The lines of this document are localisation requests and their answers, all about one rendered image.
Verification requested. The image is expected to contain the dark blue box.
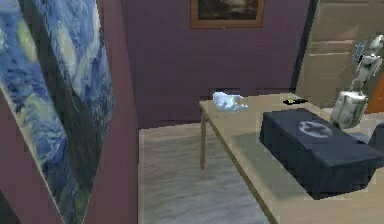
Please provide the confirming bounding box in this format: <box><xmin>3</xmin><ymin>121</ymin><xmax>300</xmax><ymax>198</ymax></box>
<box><xmin>259</xmin><ymin>108</ymin><xmax>384</xmax><ymax>201</ymax></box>

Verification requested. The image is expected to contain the pale blue crumpled cloth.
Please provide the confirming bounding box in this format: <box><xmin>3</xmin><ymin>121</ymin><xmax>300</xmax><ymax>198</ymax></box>
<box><xmin>212</xmin><ymin>91</ymin><xmax>249</xmax><ymax>113</ymax></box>

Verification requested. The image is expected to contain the brown framed dark picture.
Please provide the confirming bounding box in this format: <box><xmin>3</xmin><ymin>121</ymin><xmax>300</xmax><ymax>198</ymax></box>
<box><xmin>190</xmin><ymin>0</ymin><xmax>266</xmax><ymax>30</ymax></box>

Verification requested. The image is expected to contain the blue swirl wall painting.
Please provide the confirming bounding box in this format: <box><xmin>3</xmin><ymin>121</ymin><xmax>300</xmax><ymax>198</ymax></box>
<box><xmin>0</xmin><ymin>0</ymin><xmax>115</xmax><ymax>224</ymax></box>

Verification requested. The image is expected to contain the small black flat object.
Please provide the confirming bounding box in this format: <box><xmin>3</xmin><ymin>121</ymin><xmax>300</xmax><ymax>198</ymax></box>
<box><xmin>282</xmin><ymin>97</ymin><xmax>308</xmax><ymax>105</ymax></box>

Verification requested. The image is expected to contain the beige room door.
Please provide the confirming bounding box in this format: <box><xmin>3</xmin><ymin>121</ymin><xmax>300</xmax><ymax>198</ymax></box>
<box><xmin>295</xmin><ymin>0</ymin><xmax>384</xmax><ymax>109</ymax></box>

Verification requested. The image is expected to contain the light wooden table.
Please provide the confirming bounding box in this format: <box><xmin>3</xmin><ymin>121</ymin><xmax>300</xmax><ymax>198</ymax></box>
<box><xmin>198</xmin><ymin>92</ymin><xmax>384</xmax><ymax>224</ymax></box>

